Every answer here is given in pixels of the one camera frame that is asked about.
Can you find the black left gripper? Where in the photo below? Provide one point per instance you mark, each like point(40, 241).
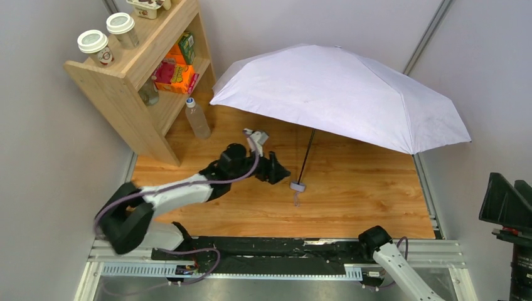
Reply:
point(270, 169)

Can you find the lavender folding umbrella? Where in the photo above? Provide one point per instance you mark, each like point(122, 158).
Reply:
point(334, 90)

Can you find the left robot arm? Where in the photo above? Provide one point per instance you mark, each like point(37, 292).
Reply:
point(127, 219)

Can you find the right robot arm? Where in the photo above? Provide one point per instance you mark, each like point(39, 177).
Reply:
point(378, 246)

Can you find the clear plastic water bottle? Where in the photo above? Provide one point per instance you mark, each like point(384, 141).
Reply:
point(197, 119)

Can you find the orange snack box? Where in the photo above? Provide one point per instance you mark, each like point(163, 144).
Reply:
point(175, 78)

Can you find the glass jar on shelf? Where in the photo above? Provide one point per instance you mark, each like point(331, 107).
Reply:
point(149, 92)

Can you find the wooden shelf unit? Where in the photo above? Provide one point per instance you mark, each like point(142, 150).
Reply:
point(113, 90)

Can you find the green drink carton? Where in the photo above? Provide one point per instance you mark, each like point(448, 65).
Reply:
point(183, 50)

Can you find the yogurt cup pack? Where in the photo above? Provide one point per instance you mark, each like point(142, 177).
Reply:
point(149, 9)

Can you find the rear white-lidded paper cup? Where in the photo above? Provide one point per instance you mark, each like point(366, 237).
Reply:
point(122, 26)

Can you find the white-lidded paper cup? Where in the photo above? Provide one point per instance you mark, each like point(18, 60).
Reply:
point(94, 43)
point(122, 26)

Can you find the front white-lidded paper cup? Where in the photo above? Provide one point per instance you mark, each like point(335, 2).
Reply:
point(94, 43)

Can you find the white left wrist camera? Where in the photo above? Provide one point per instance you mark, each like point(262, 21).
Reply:
point(256, 140)

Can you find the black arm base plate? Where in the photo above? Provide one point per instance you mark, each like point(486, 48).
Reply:
point(279, 256)

